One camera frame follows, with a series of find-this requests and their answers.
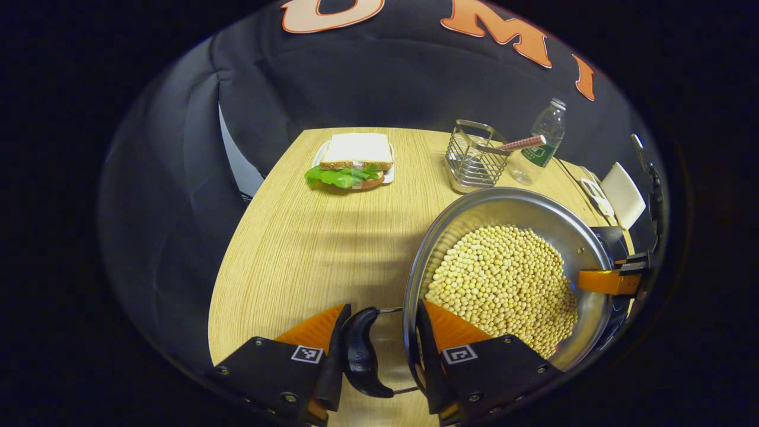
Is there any toy sandwich with lettuce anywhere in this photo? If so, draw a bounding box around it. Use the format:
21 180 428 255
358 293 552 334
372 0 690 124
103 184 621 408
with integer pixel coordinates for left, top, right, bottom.
304 132 395 192

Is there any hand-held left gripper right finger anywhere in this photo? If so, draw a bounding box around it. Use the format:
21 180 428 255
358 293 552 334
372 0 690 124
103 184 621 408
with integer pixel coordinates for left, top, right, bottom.
415 299 564 426

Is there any black backdrop cloth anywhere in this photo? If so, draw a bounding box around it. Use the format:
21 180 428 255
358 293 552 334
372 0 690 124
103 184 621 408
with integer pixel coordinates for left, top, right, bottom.
98 0 653 380

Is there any small white flat device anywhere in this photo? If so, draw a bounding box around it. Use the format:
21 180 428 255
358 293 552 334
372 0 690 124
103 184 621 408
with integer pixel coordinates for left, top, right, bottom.
580 177 616 219

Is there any steel wire basket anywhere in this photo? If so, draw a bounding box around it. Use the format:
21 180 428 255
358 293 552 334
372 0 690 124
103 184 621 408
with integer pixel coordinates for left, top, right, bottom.
445 119 512 195

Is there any white toaster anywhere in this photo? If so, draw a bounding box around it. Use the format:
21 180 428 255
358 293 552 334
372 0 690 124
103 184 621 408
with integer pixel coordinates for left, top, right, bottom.
600 162 647 231

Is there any clear plastic bottle green label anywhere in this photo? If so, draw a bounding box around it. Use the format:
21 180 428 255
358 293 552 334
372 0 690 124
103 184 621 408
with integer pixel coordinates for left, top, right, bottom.
509 98 567 186

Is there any red striped stick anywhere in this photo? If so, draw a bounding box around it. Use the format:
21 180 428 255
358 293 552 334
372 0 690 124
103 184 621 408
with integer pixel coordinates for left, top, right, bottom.
498 135 547 152

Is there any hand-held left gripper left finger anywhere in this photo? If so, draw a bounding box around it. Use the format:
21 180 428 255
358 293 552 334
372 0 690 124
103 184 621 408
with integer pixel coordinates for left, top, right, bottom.
211 304 352 426

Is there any heap of soybeans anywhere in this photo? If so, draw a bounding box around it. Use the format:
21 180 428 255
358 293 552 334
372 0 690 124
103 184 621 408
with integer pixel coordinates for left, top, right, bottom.
424 224 580 359

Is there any steel pot with black handle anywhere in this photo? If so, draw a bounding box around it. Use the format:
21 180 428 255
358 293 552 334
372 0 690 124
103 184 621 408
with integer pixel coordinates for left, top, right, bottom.
341 187 614 399

